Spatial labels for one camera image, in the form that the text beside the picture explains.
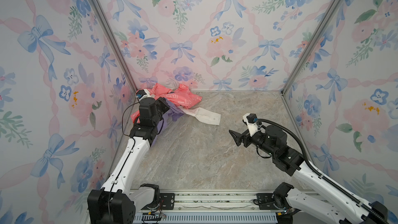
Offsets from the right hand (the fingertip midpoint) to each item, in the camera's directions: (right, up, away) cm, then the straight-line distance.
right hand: (237, 124), depth 72 cm
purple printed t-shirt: (-33, +5, +20) cm, 39 cm away
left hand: (-34, +14, +3) cm, 37 cm away
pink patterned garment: (-29, +15, +24) cm, 40 cm away
